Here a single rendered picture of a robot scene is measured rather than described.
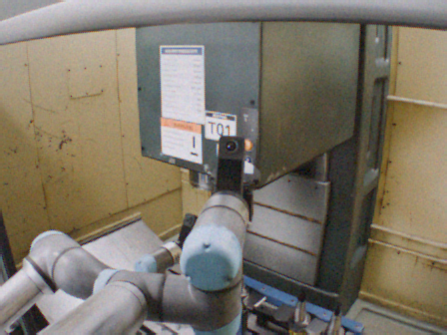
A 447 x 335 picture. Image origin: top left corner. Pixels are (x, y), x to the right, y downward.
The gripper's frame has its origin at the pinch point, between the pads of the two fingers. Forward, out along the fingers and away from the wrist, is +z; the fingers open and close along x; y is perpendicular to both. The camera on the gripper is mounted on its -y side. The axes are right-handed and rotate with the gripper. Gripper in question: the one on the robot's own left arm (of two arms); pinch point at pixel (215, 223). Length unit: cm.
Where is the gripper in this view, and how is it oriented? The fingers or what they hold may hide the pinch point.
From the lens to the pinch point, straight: 138.6
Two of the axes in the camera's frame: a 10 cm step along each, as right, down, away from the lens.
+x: 7.8, 2.0, -5.9
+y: 0.1, 9.4, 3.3
